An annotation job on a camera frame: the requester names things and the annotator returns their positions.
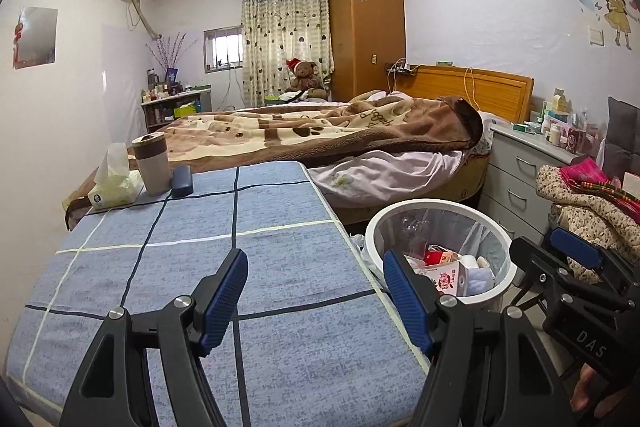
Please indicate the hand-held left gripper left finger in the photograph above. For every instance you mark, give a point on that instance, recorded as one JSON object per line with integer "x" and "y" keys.
{"x": 225, "y": 302}

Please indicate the brown teddy bear red hat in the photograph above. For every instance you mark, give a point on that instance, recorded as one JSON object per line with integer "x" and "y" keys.
{"x": 305, "y": 77}

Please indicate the wooden wardrobe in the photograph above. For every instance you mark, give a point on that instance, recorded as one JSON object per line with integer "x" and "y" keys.
{"x": 367, "y": 22}

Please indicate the person's right hand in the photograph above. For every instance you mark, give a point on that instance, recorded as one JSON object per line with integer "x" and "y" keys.
{"x": 592, "y": 387}

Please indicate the wall mirror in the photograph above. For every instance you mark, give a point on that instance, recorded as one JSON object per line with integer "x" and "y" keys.
{"x": 37, "y": 34}

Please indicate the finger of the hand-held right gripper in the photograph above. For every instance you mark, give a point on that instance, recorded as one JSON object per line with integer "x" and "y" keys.
{"x": 575, "y": 247}
{"x": 545, "y": 267}

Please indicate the white and brown thermos cup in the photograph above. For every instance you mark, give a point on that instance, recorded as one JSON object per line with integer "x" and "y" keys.
{"x": 152, "y": 167}

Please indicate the group of medicine boxes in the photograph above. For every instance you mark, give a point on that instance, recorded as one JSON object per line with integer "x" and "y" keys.
{"x": 555, "y": 127}

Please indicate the dark blue glasses case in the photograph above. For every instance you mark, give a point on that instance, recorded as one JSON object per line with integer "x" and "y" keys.
{"x": 182, "y": 179}

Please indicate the green tissue pack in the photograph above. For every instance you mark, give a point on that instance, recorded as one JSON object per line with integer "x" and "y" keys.
{"x": 112, "y": 192}

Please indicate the power strip with chargers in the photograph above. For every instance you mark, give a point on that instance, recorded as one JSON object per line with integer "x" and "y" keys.
{"x": 402, "y": 68}

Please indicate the purple flower branches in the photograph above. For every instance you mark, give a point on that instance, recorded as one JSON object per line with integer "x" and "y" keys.
{"x": 170, "y": 52}

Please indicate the floral quilted jacket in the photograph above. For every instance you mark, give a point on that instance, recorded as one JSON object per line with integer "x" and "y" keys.
{"x": 590, "y": 207}

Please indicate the heart print curtain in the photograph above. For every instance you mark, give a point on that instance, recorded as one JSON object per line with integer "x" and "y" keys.
{"x": 280, "y": 32}

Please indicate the grey shelf desk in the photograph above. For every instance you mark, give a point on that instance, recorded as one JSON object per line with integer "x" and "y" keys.
{"x": 195, "y": 99}

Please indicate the brown patterned blanket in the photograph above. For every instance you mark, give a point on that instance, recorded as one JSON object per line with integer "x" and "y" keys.
{"x": 300, "y": 132}

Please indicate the small barred window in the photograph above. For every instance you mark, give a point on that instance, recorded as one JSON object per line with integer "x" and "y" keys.
{"x": 222, "y": 49}

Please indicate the wrapped air conditioner pipe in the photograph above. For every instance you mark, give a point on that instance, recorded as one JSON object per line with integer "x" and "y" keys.
{"x": 142, "y": 17}

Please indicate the green storage box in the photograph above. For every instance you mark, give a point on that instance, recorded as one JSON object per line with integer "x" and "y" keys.
{"x": 186, "y": 111}

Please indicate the cartoon girl wall decal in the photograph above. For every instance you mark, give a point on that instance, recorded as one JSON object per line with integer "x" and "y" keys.
{"x": 615, "y": 2}

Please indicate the pink plaid cloth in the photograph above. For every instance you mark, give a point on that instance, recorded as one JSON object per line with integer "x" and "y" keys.
{"x": 590, "y": 179}

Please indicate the white wall switch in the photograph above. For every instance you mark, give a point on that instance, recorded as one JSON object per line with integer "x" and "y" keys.
{"x": 597, "y": 35}

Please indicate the grey drawer cabinet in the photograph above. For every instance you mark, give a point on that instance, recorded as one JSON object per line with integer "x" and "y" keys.
{"x": 515, "y": 177}

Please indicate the clear plastic bottle red label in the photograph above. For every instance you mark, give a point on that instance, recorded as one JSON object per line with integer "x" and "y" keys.
{"x": 412, "y": 229}

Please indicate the pale pink quilt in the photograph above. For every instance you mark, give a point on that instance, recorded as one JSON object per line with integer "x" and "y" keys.
{"x": 400, "y": 167}

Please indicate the red box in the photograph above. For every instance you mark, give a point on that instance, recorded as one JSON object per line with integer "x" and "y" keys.
{"x": 440, "y": 254}

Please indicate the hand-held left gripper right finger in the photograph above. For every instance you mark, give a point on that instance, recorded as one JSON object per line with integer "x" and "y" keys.
{"x": 407, "y": 302}

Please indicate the white round waste bin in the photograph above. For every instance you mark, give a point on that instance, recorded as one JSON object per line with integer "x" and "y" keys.
{"x": 492, "y": 237}

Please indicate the blue checked table cover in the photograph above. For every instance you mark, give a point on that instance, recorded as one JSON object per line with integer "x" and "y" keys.
{"x": 300, "y": 257}

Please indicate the group of cosmetic bottles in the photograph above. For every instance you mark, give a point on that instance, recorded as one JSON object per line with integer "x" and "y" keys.
{"x": 160, "y": 92}

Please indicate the white tissue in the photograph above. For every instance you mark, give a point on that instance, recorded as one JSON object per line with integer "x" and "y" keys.
{"x": 480, "y": 269}

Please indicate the wooden bed headboard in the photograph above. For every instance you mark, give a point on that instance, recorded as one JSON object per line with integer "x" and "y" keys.
{"x": 500, "y": 92}

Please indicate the white carton red print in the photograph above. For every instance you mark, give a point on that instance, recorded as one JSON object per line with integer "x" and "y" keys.
{"x": 445, "y": 279}

